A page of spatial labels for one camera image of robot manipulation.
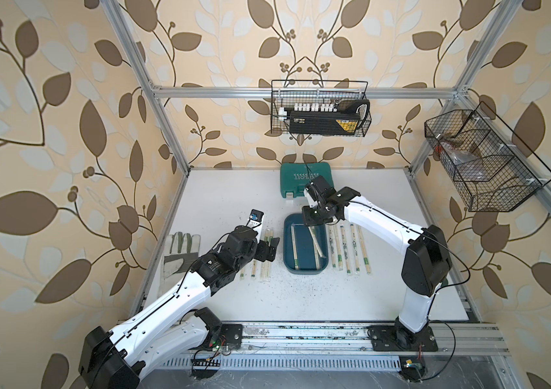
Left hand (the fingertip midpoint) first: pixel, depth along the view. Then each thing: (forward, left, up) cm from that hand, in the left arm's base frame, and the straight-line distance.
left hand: (267, 235), depth 77 cm
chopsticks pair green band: (-4, +6, -19) cm, 20 cm away
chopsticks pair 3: (+4, -37, -19) cm, 41 cm away
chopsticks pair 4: (-2, +2, -18) cm, 18 cm away
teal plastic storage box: (+5, -14, -18) cm, 23 cm away
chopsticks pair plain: (+6, -27, -19) cm, 33 cm away
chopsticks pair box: (+5, -9, -18) cm, 21 cm away
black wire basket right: (+13, -68, +15) cm, 71 cm away
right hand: (+10, -13, -6) cm, 18 cm away
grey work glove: (+4, +35, -19) cm, 40 cm away
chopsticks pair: (+4, -30, -19) cm, 35 cm away
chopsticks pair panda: (+5, -25, -18) cm, 31 cm away
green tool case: (+39, -10, -13) cm, 42 cm away
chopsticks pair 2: (+9, -33, -18) cm, 39 cm away
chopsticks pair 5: (+10, +1, -18) cm, 21 cm away
